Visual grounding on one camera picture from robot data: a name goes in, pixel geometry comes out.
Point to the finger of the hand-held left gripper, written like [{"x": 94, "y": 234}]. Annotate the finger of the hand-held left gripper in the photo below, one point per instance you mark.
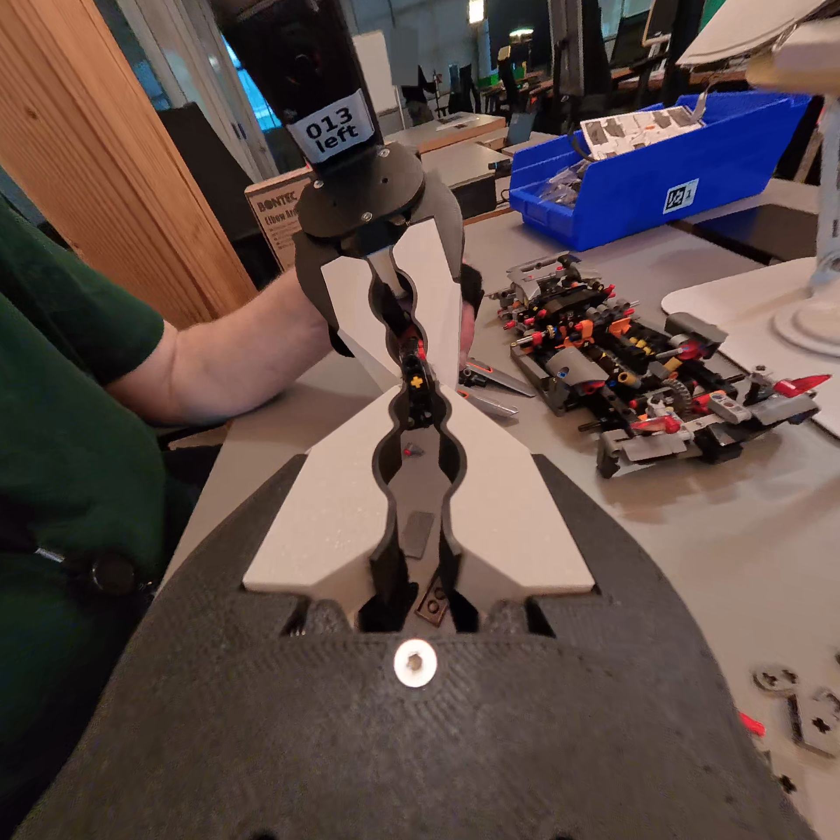
[
  {"x": 348, "y": 302},
  {"x": 439, "y": 295}
]

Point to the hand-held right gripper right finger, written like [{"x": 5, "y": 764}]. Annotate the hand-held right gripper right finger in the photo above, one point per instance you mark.
[{"x": 518, "y": 525}]

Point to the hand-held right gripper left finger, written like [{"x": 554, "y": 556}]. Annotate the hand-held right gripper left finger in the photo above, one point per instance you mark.
[{"x": 321, "y": 525}]

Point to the black bent lego beam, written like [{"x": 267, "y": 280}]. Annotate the black bent lego beam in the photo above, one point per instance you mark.
[{"x": 415, "y": 394}]

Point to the person's left forearm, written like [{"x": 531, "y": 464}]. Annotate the person's left forearm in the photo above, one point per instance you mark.
[{"x": 229, "y": 367}]

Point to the dark grey lego tile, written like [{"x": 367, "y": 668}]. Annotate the dark grey lego tile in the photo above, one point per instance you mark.
[{"x": 418, "y": 535}]

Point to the dark brown lego plate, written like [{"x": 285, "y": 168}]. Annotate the dark brown lego plate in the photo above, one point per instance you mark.
[{"x": 433, "y": 600}]

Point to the partly built lego car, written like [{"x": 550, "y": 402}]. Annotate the partly built lego car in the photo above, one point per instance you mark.
[{"x": 571, "y": 367}]

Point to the scattered loose lego pieces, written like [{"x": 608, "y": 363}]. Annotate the scattered loose lego pieces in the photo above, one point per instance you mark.
[{"x": 820, "y": 725}]

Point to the person's left hand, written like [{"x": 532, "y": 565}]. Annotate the person's left hand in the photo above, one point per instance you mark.
[{"x": 467, "y": 328}]

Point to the brown cardboard box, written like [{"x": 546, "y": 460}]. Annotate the brown cardboard box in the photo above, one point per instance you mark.
[{"x": 269, "y": 216}]

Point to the black equipment case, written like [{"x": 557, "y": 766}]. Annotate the black equipment case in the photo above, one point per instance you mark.
[{"x": 476, "y": 197}]

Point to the whiteboard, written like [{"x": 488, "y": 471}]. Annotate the whiteboard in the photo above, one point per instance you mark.
[{"x": 377, "y": 72}]

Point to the large grid window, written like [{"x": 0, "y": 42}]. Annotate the large grid window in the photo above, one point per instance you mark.
[{"x": 253, "y": 98}]

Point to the clear plastic parts bags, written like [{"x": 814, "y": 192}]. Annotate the clear plastic parts bags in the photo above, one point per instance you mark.
[{"x": 558, "y": 187}]

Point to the dark upright board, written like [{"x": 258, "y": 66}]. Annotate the dark upright board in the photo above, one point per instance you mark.
[{"x": 203, "y": 170}]

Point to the blue plastic parts bin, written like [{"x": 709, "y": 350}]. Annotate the blue plastic parts bin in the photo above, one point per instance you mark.
[{"x": 623, "y": 197}]

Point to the white sticker sheet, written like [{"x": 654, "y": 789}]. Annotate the white sticker sheet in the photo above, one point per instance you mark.
[{"x": 643, "y": 131}]

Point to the white book stand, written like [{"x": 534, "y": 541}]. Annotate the white book stand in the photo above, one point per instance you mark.
[{"x": 754, "y": 295}]

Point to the open instruction book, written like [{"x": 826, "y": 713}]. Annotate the open instruction book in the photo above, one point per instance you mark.
[{"x": 741, "y": 33}]

